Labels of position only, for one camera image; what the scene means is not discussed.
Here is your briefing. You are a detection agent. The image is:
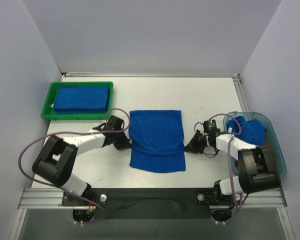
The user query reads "rust orange towel in bin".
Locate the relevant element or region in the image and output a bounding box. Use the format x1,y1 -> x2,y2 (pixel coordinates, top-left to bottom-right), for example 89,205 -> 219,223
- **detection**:
234,128 -> 277,176

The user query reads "folded blue towel stack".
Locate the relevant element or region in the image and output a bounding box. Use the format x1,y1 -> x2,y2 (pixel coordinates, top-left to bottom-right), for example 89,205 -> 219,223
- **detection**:
53,85 -> 110,114

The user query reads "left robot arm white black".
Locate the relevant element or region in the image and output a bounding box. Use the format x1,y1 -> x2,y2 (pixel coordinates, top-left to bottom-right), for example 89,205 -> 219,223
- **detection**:
32,115 -> 131,198

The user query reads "teal transparent plastic bin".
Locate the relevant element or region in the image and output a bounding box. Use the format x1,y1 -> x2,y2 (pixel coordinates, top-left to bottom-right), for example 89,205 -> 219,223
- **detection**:
223,111 -> 287,179

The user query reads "aluminium back rail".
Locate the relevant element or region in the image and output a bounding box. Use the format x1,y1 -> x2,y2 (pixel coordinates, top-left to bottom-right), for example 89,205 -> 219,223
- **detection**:
63,72 -> 241,79

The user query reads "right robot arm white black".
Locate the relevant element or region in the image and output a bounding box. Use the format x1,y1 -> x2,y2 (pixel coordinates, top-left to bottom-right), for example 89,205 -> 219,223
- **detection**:
184,129 -> 281,196

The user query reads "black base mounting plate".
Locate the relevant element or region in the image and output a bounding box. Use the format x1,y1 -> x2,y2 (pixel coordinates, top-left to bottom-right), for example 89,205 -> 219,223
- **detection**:
61,188 -> 241,221

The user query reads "aluminium right side rail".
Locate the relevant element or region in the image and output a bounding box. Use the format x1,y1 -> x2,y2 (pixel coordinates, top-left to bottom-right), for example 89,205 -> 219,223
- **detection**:
232,74 -> 250,112

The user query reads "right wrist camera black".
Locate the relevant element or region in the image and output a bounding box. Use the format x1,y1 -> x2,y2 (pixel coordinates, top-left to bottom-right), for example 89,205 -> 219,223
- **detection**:
203,119 -> 220,134

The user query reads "aluminium front frame rail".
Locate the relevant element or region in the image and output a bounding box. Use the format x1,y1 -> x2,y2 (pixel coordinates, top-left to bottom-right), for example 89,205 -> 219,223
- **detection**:
18,188 -> 288,209

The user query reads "crumpled blue towel in bin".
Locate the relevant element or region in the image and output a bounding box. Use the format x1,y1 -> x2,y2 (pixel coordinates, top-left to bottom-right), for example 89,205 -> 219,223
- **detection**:
235,116 -> 267,146

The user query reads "green plastic tray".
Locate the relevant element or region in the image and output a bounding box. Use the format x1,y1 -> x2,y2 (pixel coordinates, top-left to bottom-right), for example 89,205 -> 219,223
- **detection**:
41,81 -> 114,121

